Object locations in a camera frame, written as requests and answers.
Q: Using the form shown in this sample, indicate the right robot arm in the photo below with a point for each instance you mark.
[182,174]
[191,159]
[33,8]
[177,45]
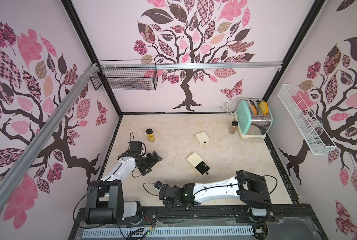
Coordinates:
[249,188]

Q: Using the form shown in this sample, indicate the mint green toaster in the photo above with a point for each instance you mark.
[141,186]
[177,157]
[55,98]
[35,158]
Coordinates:
[254,118]

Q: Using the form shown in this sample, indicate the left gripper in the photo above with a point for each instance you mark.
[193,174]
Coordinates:
[142,169]

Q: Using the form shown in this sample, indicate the yellow spice jar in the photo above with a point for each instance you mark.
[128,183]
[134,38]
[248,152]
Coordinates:
[150,135]

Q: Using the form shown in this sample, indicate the white slotted cable duct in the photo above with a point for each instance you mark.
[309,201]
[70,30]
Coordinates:
[166,232]

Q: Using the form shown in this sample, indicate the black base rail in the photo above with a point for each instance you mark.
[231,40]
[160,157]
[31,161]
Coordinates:
[285,222]

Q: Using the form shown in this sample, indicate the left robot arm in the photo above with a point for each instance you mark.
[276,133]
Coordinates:
[105,200]

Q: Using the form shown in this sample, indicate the aluminium rail back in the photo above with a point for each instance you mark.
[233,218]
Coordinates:
[200,65]

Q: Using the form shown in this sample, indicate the aluminium rail left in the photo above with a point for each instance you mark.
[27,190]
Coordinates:
[16,173]

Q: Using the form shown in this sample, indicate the brown spice jar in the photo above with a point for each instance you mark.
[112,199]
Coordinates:
[233,127]

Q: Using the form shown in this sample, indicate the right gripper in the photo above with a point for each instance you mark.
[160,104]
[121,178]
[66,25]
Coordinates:
[163,190]

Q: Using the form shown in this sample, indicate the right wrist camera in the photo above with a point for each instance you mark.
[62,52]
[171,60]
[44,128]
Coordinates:
[158,185]

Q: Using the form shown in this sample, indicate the white wire shelf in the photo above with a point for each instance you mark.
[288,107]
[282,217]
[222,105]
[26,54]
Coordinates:
[317,139]

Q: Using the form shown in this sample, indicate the aluminium rail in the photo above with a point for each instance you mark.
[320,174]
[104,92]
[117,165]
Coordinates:
[200,65]
[16,173]

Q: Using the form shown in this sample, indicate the black wire basket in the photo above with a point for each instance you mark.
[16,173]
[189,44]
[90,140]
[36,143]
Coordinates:
[126,75]

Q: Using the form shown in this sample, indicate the cream drawer jewelry box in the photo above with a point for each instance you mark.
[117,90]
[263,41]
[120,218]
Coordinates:
[202,138]

